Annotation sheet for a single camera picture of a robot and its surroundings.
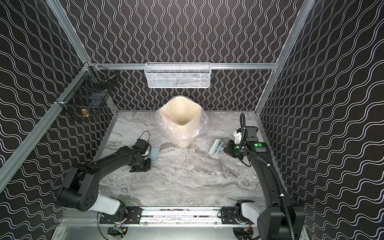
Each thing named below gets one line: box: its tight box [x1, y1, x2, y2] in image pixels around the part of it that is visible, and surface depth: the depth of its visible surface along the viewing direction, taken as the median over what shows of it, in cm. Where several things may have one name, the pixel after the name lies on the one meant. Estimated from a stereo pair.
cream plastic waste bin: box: [160, 96, 202, 148], surface depth 90 cm
